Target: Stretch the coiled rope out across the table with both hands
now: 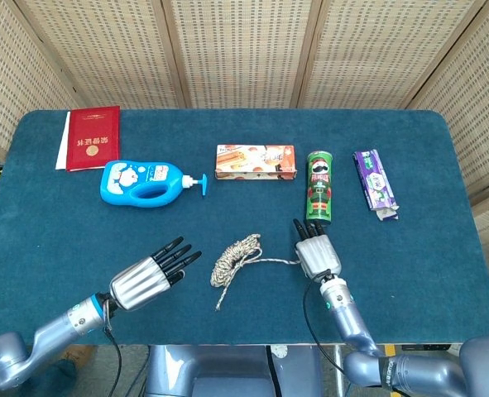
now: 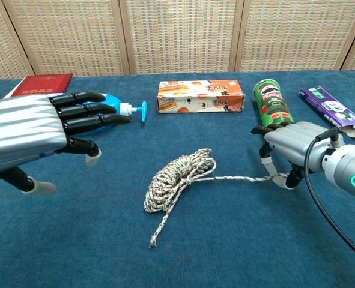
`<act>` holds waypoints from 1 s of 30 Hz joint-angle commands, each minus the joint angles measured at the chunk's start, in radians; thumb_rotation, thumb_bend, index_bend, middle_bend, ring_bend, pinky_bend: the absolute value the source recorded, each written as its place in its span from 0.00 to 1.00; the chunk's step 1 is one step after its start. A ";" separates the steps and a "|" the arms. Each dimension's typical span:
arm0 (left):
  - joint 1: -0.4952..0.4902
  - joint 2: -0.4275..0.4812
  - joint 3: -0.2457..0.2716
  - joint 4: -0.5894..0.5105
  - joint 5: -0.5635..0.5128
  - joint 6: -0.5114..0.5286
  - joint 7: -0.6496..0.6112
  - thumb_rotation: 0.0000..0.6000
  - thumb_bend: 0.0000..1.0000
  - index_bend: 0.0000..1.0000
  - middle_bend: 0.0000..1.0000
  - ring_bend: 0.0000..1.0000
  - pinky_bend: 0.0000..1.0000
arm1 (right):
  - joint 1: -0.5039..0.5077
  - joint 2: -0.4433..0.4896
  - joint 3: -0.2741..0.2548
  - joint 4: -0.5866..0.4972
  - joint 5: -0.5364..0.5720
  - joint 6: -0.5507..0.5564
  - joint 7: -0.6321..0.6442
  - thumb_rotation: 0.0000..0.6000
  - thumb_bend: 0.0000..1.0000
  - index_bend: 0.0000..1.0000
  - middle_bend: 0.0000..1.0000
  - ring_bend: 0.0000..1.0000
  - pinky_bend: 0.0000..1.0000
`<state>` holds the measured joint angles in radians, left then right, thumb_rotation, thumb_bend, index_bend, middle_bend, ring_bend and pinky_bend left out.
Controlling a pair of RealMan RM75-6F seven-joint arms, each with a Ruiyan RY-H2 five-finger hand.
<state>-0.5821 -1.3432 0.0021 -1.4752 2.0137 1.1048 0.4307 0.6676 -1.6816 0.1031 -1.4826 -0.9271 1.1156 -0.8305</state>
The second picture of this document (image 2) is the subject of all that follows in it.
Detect white paper sheet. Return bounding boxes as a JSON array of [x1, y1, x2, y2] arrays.
[[3, 78, 27, 100]]

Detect purple carton box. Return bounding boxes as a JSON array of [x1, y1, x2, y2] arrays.
[[298, 86, 355, 140]]

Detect blue carpet table cover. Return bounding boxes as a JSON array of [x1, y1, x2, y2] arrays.
[[0, 70, 355, 288]]

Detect red certificate book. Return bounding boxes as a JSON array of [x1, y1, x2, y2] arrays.
[[11, 73, 73, 97]]

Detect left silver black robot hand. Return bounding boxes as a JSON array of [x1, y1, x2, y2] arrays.
[[0, 91, 132, 195]]

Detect green Pringles can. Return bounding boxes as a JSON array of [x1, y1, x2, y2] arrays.
[[253, 79, 295, 128]]

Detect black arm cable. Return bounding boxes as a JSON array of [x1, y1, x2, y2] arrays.
[[303, 127, 355, 262]]

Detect orange snack box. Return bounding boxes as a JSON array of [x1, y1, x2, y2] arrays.
[[156, 79, 246, 114]]

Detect blue pump bottle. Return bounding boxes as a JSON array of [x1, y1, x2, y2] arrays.
[[80, 94, 148, 130]]

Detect speckled white braided rope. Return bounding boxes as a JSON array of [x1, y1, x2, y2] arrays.
[[143, 148, 289, 248]]

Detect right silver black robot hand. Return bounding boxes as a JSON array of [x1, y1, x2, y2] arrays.
[[250, 121, 345, 190]]

